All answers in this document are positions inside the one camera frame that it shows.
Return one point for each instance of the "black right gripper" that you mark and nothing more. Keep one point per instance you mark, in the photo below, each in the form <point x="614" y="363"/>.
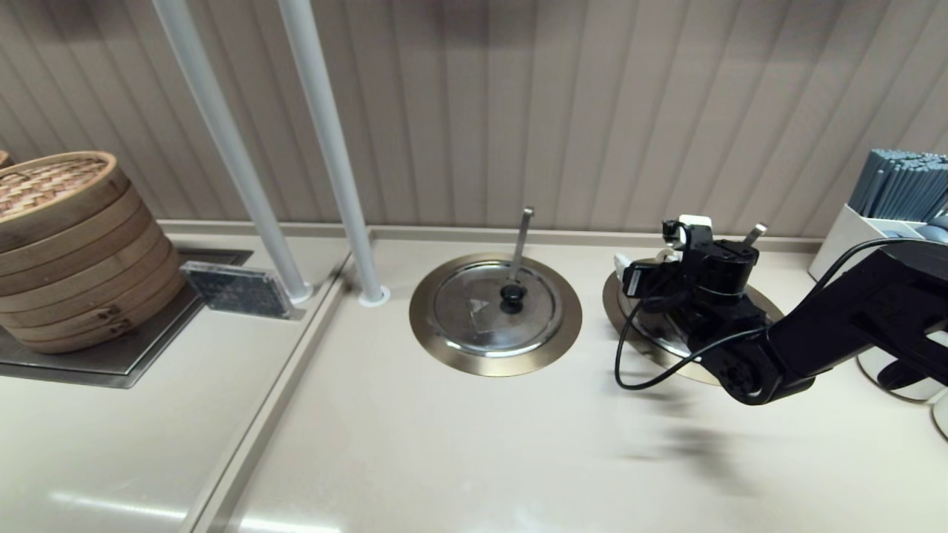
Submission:
<point x="722" y="274"/>

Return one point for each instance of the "steel hinged pot lid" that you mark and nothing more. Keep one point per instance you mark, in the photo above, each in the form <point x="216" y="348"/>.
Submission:
<point x="659" y="337"/>
<point x="474" y="324"/>

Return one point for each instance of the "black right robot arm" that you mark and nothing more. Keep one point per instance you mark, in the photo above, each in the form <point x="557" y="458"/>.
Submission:
<point x="852" y="326"/>

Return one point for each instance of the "white utensil holder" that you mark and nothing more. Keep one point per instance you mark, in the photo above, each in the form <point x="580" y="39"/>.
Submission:
<point x="844" y="237"/>

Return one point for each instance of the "grey chopsticks bundle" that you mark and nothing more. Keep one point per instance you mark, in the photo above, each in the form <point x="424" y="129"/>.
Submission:
<point x="896" y="183"/>

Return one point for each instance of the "white ceramic jar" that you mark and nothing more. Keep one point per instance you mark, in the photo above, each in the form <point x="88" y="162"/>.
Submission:
<point x="866" y="370"/>

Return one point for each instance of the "white round container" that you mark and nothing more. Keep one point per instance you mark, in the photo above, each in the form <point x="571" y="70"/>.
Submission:
<point x="942" y="416"/>

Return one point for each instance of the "white metal pole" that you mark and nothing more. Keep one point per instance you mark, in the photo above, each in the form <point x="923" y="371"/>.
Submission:
<point x="326" y="126"/>
<point x="222" y="133"/>

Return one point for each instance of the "clear acrylic sign holder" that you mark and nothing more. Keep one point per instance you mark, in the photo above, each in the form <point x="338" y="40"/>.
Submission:
<point x="237" y="289"/>

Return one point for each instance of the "recessed steel tray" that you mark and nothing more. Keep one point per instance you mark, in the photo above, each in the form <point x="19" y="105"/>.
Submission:
<point x="111" y="363"/>

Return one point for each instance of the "bamboo steamer stack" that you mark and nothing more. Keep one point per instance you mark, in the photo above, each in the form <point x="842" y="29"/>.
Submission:
<point x="74" y="257"/>

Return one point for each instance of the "bamboo steamer basket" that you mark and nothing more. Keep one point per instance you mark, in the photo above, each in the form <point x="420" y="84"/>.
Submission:
<point x="4" y="158"/>

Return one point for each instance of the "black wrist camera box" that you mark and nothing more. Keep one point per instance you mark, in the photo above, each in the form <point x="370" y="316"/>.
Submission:
<point x="644" y="281"/>

